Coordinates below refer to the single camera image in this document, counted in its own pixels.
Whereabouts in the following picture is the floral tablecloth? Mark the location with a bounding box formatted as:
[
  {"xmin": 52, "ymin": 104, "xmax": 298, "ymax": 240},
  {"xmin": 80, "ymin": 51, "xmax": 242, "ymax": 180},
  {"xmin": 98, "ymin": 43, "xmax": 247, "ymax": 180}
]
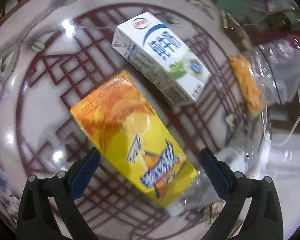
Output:
[{"xmin": 0, "ymin": 0, "xmax": 273, "ymax": 240}]

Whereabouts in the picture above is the white cable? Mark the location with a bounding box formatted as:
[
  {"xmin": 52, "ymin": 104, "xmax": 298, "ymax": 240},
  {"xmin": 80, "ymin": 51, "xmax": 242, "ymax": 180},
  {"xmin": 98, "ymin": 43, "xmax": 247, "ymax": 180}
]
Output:
[{"xmin": 261, "ymin": 104, "xmax": 300, "ymax": 148}]

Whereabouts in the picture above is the clear plastic water bottle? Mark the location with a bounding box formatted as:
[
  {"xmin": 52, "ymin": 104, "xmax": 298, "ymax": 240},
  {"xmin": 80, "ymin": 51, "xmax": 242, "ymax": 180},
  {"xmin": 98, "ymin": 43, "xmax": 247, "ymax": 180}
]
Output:
[{"xmin": 165, "ymin": 142, "xmax": 258, "ymax": 217}]

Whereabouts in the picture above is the white blue milk carton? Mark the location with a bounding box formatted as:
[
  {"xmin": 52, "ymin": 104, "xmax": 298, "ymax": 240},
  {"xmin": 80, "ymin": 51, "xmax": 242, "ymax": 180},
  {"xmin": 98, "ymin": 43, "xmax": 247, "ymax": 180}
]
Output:
[{"xmin": 111, "ymin": 12, "xmax": 210, "ymax": 105}]

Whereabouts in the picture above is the yellow lemon tea carton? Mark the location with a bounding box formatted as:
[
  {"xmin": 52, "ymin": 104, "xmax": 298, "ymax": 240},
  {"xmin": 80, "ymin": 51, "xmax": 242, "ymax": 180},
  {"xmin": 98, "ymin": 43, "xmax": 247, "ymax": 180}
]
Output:
[{"xmin": 70, "ymin": 71, "xmax": 197, "ymax": 207}]

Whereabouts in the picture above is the bag of orange snacks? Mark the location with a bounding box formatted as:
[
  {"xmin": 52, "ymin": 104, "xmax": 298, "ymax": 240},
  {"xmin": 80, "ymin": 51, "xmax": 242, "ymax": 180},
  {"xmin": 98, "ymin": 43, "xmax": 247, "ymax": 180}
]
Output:
[{"xmin": 229, "ymin": 35, "xmax": 300, "ymax": 116}]

